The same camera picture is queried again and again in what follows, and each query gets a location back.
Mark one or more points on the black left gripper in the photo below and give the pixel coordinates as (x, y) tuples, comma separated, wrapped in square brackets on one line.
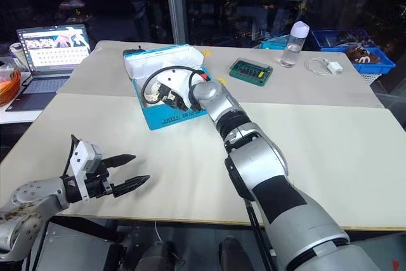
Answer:
[(96, 186)]

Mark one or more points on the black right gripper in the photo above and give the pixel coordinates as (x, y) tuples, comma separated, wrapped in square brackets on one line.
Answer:
[(168, 95)]

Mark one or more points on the blue shoebox with white lid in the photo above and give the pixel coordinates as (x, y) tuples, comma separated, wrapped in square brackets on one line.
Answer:
[(165, 56)]

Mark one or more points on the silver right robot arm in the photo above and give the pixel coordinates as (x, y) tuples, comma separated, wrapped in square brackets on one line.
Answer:
[(269, 163)]

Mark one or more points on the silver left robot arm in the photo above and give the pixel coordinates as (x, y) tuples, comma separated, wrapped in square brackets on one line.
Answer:
[(30, 196)]

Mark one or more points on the open grey laptop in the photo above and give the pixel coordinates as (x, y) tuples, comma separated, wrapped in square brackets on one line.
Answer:
[(52, 50)]

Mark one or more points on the green plastic bit case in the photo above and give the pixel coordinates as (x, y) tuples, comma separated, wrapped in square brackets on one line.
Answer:
[(250, 72)]

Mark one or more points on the dark rounded shape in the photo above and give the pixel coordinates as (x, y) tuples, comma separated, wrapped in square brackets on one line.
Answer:
[(158, 256), (233, 253)]

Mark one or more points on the light blue box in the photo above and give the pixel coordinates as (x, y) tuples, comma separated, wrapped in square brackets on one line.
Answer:
[(274, 42)]

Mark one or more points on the clear bottle with white cap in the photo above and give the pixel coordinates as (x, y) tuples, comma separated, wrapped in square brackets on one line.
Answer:
[(293, 45)]

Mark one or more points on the white cup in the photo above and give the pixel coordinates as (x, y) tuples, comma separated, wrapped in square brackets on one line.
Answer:
[(17, 56)]

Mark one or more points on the blue plastic basket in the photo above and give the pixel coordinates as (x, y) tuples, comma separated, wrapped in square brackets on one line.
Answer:
[(333, 37), (380, 63)]

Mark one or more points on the white plastic basket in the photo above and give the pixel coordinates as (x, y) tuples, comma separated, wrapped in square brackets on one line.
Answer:
[(372, 78)]

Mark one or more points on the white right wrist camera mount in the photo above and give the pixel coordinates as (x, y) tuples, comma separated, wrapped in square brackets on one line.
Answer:
[(174, 78)]

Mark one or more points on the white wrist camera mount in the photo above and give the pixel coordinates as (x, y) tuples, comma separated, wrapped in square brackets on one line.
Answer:
[(174, 78), (83, 153)]

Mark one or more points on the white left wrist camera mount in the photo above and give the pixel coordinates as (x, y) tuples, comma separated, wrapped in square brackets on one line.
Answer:
[(83, 153)]

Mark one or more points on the grey window post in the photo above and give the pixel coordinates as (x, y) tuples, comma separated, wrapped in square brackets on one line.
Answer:
[(177, 4)]

